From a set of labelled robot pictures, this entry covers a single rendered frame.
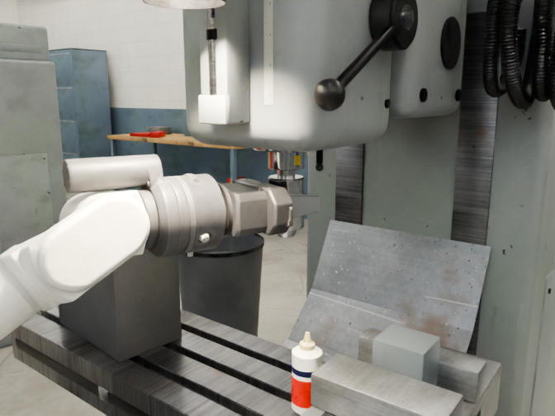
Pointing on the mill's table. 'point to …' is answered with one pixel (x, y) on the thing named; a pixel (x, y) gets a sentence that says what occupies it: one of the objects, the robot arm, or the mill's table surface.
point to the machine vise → (449, 377)
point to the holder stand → (130, 307)
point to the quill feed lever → (395, 12)
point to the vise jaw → (377, 391)
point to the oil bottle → (301, 385)
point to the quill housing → (298, 78)
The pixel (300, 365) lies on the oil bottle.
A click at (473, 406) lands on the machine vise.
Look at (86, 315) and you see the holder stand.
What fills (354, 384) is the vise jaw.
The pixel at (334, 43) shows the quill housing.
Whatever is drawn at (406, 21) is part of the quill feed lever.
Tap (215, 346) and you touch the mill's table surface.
